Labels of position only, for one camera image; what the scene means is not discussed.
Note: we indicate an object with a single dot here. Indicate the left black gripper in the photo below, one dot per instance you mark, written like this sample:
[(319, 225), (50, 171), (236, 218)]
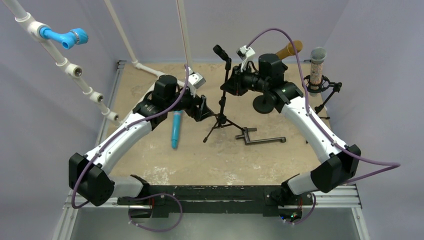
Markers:
[(194, 111)]

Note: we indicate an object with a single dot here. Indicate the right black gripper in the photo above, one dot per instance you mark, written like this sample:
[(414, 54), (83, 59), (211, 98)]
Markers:
[(234, 83)]

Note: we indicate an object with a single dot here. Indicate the black tripod microphone stand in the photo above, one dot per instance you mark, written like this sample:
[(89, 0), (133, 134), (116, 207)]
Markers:
[(221, 120)]

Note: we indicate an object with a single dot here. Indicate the blue microphone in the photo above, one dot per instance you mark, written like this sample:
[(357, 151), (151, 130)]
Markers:
[(176, 126)]

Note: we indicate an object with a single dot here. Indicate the black round-base microphone stand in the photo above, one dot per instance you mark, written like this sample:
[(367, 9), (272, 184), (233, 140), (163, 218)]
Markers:
[(264, 104)]

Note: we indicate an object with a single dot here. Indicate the gold microphone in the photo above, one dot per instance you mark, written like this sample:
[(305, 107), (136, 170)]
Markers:
[(289, 49)]

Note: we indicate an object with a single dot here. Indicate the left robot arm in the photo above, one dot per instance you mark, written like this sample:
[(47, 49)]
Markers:
[(89, 173)]

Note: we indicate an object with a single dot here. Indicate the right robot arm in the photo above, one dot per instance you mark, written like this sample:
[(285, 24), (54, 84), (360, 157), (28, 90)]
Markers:
[(338, 161)]

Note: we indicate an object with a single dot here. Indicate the glitter silver-head microphone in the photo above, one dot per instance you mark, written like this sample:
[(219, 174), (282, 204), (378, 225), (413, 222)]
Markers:
[(317, 57)]

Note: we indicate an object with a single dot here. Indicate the dark grey metal pipe fitting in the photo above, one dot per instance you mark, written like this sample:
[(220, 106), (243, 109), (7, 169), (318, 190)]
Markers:
[(245, 136)]

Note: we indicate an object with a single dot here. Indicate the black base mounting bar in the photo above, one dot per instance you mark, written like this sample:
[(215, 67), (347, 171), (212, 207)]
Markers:
[(267, 200)]

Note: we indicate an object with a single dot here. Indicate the blue pipe fitting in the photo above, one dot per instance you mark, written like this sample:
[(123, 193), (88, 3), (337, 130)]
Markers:
[(76, 36)]

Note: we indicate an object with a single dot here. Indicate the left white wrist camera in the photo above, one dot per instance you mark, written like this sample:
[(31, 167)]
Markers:
[(195, 79)]

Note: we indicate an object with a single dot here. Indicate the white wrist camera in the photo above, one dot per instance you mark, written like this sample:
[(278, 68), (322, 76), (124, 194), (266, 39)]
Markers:
[(246, 54), (195, 79)]

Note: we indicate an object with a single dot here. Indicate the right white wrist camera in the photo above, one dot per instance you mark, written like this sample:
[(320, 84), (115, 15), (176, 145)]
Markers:
[(246, 54)]

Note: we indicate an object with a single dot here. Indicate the white PVC pipe frame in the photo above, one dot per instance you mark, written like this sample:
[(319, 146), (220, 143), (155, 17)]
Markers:
[(74, 71)]

